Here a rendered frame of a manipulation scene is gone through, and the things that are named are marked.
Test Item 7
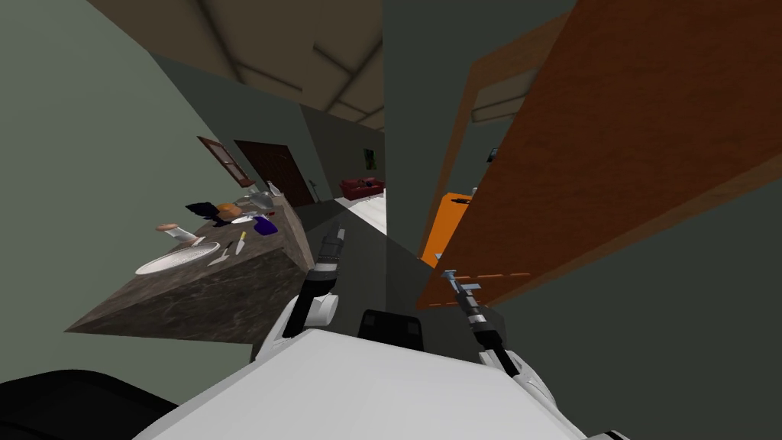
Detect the brown wooden door leaf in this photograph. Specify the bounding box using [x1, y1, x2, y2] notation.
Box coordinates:
[415, 0, 782, 310]

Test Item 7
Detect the white bottle brown cap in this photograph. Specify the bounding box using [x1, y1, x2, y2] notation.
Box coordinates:
[155, 222, 206, 247]

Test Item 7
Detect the brown framed window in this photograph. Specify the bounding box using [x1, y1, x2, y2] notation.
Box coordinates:
[195, 134, 257, 189]

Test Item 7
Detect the dark blue black object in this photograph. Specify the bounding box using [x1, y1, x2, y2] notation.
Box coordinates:
[184, 201, 222, 226]

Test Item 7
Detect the white round plate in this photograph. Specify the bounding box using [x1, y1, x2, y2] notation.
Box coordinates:
[134, 241, 221, 277]

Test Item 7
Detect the dark marble counter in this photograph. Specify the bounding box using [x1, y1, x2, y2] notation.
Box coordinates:
[63, 194, 316, 346]

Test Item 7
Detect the red sofa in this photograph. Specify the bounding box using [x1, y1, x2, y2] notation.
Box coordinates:
[338, 176, 386, 202]

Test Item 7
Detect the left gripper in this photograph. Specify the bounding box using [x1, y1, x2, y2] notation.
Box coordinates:
[318, 221, 347, 266]

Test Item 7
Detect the orange cabinet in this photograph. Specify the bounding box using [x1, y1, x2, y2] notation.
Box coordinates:
[420, 192, 473, 269]

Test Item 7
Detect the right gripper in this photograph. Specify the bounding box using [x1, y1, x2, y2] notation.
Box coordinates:
[440, 269, 484, 312]

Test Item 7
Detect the silver spatula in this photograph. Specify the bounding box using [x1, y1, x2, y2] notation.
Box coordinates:
[207, 241, 235, 267]

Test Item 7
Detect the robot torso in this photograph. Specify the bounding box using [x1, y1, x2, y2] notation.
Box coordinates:
[131, 308, 590, 440]

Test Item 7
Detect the dark brown door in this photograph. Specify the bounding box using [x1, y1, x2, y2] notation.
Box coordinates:
[233, 140, 316, 209]

